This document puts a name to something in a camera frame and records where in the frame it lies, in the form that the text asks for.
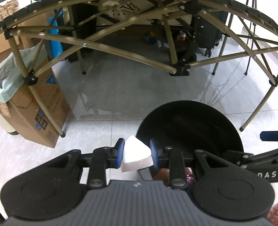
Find white foam wedge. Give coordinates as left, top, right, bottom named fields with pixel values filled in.
left=121, top=135, right=154, bottom=173

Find black round trash bin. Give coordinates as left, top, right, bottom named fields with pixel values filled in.
left=135, top=100, right=244, bottom=184

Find black luggage bag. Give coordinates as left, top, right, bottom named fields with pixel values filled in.
left=191, top=15, right=223, bottom=58

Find blue foam roll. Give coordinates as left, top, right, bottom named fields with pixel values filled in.
left=48, top=16, right=65, bottom=61

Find cardboard box with green liner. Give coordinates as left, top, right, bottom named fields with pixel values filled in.
left=0, top=53, right=70, bottom=148

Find black folding wagon cart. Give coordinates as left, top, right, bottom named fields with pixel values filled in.
left=72, top=0, right=197, bottom=65

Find open brown cardboard boxes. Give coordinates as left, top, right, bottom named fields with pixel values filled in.
left=0, top=11, right=57, bottom=74

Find tan folding slat table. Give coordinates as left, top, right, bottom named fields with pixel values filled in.
left=0, top=0, right=278, bottom=136

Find clear plastic jar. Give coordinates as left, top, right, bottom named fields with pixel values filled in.
left=0, top=0, right=20, bottom=21

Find black camera tripod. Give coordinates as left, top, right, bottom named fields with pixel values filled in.
left=231, top=0, right=259, bottom=76

